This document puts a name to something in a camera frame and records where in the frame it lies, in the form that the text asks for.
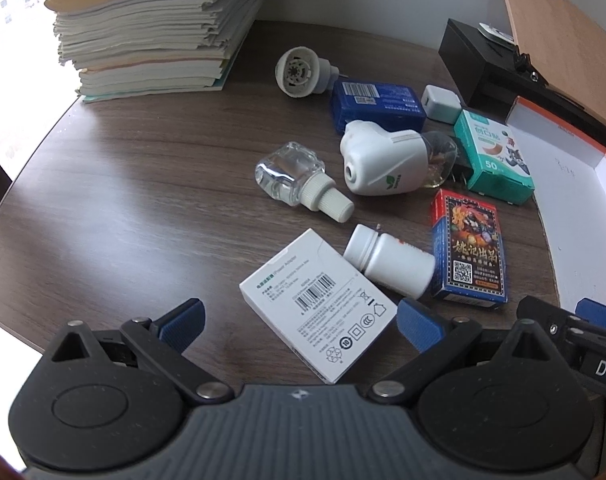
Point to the orange and white cardboard box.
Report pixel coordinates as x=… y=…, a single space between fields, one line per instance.
x=563 y=180

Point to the white mosquito repellent heater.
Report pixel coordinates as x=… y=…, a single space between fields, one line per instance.
x=378 y=155

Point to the brown cardboard sheet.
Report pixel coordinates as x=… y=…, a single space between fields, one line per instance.
x=558 y=25

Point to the white power adapter box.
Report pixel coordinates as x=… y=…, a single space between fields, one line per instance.
x=318 y=310

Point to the playing card box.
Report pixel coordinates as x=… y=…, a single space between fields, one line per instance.
x=470 y=250

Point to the black power adapter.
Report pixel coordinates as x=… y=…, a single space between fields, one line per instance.
x=460 y=160

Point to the stack of books and papers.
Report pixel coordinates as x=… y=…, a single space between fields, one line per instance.
x=148 y=25

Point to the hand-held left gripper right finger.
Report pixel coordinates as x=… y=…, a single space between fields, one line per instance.
x=420 y=322

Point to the white cube charger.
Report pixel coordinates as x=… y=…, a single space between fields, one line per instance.
x=439 y=102

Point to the white pill bottle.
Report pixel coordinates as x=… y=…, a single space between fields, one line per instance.
x=393 y=262

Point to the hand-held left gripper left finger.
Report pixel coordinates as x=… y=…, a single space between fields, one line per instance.
x=185 y=317

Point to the clear glass bottle white cap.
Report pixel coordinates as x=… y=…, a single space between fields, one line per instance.
x=288 y=170

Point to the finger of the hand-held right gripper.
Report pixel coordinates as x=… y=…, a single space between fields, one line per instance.
x=553 y=327
x=603 y=312

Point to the blue box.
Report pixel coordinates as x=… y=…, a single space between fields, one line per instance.
x=378 y=102

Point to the round white plug-in heater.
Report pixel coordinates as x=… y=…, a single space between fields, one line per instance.
x=298 y=70

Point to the small white device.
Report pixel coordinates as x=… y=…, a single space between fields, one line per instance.
x=495 y=34

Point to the green bandage box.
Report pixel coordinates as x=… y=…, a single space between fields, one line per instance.
x=493 y=155

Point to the black desk stand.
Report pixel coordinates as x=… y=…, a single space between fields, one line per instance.
x=468 y=60

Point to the clear repellent liquid bottle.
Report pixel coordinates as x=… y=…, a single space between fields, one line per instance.
x=439 y=157

